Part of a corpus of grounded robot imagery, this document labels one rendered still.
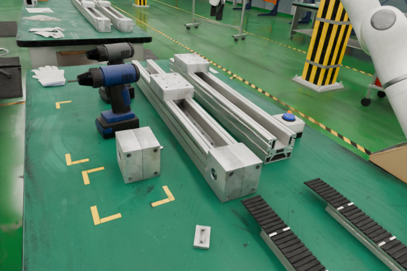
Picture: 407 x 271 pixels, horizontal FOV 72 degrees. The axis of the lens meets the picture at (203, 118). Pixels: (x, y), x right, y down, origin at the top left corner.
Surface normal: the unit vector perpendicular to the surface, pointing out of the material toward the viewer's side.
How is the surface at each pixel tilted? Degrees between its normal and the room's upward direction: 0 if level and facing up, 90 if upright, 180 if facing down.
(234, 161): 0
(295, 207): 0
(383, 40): 97
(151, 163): 90
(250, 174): 90
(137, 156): 90
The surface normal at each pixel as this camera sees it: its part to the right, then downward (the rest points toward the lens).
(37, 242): 0.07, -0.88
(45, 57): 0.47, 0.44
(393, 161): -0.90, 0.14
